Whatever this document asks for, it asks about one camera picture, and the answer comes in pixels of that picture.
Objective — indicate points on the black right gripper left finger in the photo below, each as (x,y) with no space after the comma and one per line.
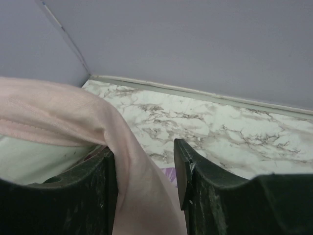
(80,201)

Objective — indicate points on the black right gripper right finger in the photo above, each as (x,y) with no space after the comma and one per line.
(218,202)

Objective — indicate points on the pink snowflake pillowcase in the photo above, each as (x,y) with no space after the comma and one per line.
(64,115)

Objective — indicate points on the white pillow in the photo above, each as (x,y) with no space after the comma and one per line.
(25,162)

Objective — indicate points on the aluminium table edge rail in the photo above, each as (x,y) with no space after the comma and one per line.
(200,95)

